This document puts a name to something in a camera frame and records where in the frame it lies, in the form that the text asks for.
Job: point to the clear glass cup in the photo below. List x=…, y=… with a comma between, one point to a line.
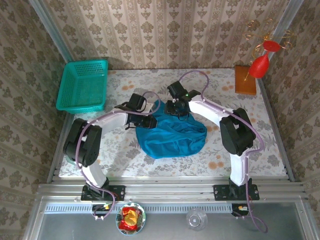
x=196, y=220

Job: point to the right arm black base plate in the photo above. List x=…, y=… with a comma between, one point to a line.
x=221, y=192

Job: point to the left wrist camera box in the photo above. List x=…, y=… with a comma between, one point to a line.
x=137, y=102

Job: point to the teal plastic basket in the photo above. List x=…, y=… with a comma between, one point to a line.
x=82, y=85

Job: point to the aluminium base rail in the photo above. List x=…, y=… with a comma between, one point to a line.
x=170, y=192

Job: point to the red yellow snack packet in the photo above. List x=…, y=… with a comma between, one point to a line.
x=128, y=220

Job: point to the grey metal shelf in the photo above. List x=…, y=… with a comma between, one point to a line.
x=75, y=227

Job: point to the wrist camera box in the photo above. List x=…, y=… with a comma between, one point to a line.
x=177, y=89
x=137, y=102

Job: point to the floral tablecloth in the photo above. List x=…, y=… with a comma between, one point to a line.
x=125, y=165

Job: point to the red goblet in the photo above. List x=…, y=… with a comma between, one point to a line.
x=260, y=66

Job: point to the brown wooden block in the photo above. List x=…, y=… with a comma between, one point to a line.
x=246, y=82

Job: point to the aluminium corner post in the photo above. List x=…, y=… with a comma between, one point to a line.
x=50, y=27
x=288, y=15

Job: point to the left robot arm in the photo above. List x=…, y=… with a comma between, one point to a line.
x=110, y=122

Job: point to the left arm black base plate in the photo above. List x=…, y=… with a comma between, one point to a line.
x=117, y=192

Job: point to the patterned glass plate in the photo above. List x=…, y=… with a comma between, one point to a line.
x=142, y=215

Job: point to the blue t-shirt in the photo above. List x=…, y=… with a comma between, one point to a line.
x=170, y=140

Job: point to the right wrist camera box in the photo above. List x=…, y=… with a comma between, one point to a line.
x=177, y=89

